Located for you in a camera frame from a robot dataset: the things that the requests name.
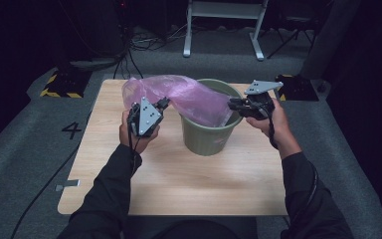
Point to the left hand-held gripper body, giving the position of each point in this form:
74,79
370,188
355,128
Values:
147,116

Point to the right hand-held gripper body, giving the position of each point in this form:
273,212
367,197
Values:
260,99

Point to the pink plastic bag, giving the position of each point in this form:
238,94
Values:
185,94

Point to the green ribbed bin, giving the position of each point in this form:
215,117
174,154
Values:
205,139

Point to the person's left hand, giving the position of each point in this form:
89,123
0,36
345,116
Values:
129,136

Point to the person's right hand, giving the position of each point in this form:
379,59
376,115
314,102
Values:
278,132

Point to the black yellow striped base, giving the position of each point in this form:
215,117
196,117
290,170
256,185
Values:
66,84
298,89

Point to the black tripod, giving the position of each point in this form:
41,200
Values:
293,31

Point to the white metal stand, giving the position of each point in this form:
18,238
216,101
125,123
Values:
224,10

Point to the grey curtain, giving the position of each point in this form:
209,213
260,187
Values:
331,36

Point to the grey tape strip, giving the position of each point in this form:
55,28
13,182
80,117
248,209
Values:
68,184

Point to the person's lap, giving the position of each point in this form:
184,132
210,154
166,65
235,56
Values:
195,230

